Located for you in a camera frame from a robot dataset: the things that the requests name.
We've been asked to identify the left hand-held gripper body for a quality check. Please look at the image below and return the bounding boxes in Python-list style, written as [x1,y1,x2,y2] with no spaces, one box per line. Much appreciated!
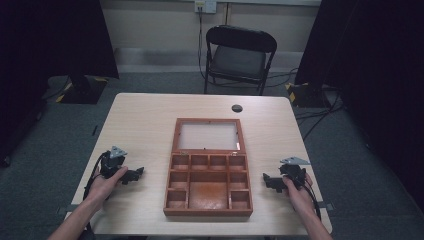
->
[99,145,129,181]

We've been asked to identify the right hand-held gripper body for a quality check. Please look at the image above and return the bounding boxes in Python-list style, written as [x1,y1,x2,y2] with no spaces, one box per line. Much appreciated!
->
[279,156,311,188]

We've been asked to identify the brown wooden compartment box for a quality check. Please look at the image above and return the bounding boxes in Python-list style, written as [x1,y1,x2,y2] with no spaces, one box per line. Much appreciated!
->
[162,117,254,217]

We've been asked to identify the person's right hand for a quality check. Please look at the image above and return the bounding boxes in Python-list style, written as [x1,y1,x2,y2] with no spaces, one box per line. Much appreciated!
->
[281,172,316,215]

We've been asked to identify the person's left hand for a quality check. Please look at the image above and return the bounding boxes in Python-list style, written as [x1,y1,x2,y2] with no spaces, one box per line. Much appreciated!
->
[87,166,129,205]

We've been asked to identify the black stand base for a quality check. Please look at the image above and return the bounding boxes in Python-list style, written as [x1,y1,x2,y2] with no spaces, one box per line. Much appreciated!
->
[55,74,110,105]
[285,81,332,109]

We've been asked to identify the black folding chair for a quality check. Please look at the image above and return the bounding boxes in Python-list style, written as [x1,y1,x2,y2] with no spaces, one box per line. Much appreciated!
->
[203,24,278,97]

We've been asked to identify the left hand-held gripper black cable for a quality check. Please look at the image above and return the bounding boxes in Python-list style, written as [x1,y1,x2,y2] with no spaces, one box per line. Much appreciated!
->
[82,150,112,202]

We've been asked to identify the hand-held gripper black cable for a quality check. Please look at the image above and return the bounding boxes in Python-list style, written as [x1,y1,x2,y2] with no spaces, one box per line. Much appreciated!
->
[300,182,323,222]
[82,150,112,202]

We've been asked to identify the right hand-held gripper black cable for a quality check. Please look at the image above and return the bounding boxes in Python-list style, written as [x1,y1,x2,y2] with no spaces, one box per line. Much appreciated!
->
[300,182,323,222]

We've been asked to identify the black floor cables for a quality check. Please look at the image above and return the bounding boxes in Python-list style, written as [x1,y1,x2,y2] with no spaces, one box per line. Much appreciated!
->
[294,89,345,142]

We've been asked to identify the black wall socket cable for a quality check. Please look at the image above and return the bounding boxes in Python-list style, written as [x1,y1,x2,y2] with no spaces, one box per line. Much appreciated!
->
[197,5,208,82]

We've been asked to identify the white wall socket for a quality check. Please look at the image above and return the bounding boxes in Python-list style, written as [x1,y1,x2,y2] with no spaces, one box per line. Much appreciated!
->
[194,0,218,15]

